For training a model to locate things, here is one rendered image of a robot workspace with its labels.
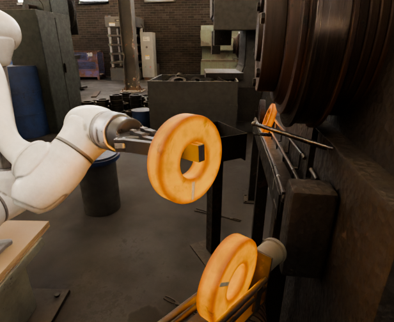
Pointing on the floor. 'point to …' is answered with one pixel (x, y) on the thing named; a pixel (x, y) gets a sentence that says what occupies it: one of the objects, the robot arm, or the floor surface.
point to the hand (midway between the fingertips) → (187, 149)
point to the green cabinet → (49, 60)
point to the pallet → (120, 102)
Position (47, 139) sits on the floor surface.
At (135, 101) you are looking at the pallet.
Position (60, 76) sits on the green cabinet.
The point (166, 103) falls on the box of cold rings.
